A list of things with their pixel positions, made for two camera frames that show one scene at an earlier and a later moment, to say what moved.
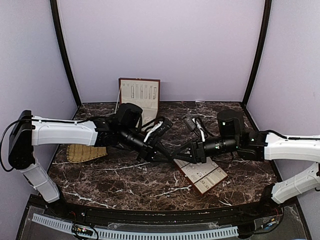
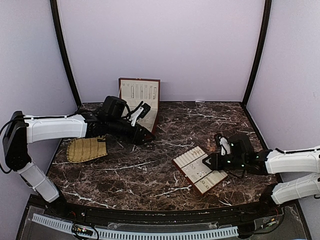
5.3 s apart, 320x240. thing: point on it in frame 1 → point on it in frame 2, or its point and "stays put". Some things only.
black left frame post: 55,13 stays put
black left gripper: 149,150 → 138,140
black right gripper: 197,153 → 215,160
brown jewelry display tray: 202,176 stays put
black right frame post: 268,7 stays put
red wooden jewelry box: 143,92 stays put
